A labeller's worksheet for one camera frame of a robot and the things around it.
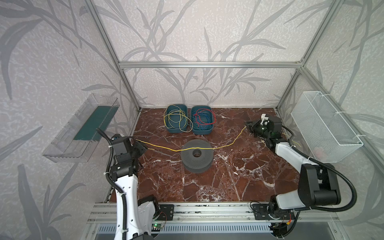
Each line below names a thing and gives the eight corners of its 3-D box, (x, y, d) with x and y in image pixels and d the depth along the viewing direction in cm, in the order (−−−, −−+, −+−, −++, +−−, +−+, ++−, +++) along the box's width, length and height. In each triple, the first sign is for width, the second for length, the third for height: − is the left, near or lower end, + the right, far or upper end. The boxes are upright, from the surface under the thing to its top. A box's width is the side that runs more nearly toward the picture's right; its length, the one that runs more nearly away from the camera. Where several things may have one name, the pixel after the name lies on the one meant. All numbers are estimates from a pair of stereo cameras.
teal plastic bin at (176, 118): (163, 132, 108) (162, 128, 103) (168, 109, 123) (167, 104, 119) (186, 132, 108) (185, 128, 103) (188, 109, 123) (188, 104, 119)
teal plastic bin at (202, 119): (190, 134, 106) (190, 128, 101) (192, 112, 121) (191, 105, 115) (213, 134, 106) (214, 128, 101) (212, 112, 121) (212, 105, 115)
